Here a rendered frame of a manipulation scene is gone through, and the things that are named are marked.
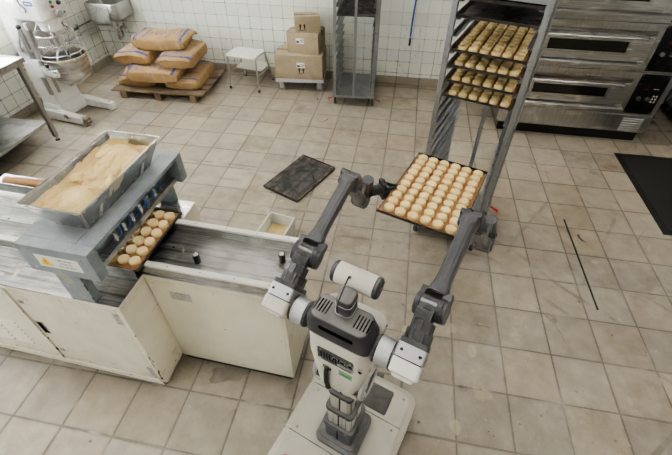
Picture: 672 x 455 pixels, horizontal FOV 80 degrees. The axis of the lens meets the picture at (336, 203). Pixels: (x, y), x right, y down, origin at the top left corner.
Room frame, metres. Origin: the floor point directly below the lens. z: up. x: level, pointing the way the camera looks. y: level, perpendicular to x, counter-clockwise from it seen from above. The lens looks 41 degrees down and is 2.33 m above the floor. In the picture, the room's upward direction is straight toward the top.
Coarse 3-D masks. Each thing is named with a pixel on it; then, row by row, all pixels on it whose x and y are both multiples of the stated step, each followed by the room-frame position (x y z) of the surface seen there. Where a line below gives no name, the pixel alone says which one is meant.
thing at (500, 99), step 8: (456, 88) 2.31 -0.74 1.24; (464, 88) 2.31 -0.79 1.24; (472, 88) 2.35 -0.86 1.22; (464, 96) 2.22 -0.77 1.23; (472, 96) 2.20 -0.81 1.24; (480, 96) 2.24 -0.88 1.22; (488, 96) 2.21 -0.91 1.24; (496, 96) 2.20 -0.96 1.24; (504, 96) 2.23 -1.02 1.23; (496, 104) 2.13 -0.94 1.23; (504, 104) 2.11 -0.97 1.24; (512, 104) 2.14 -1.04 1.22
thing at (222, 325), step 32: (160, 256) 1.30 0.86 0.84; (192, 256) 1.25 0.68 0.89; (224, 256) 1.30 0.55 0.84; (256, 256) 1.30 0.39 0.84; (288, 256) 1.30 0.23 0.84; (160, 288) 1.17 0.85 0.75; (192, 288) 1.14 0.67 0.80; (224, 288) 1.11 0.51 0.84; (192, 320) 1.15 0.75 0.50; (224, 320) 1.11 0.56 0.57; (256, 320) 1.07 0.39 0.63; (288, 320) 1.07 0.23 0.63; (192, 352) 1.17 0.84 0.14; (224, 352) 1.13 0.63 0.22; (256, 352) 1.08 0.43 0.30; (288, 352) 1.05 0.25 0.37
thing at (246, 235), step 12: (0, 192) 1.72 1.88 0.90; (12, 192) 1.72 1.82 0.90; (180, 228) 1.47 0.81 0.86; (192, 228) 1.46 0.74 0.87; (204, 228) 1.44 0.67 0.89; (216, 228) 1.43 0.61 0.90; (228, 228) 1.43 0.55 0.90; (240, 240) 1.40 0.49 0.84; (252, 240) 1.39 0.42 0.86; (264, 240) 1.38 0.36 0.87; (276, 240) 1.36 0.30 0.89; (288, 240) 1.35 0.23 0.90
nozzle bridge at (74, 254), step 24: (168, 168) 1.59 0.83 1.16; (144, 192) 1.39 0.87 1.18; (168, 192) 1.69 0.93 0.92; (120, 216) 1.22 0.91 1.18; (144, 216) 1.37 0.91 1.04; (24, 240) 1.08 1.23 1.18; (48, 240) 1.09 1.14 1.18; (72, 240) 1.09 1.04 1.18; (96, 240) 1.09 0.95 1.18; (120, 240) 1.21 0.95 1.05; (48, 264) 1.05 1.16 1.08; (72, 264) 1.02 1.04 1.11; (96, 264) 1.02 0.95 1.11; (72, 288) 1.04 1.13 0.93; (96, 288) 1.06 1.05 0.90
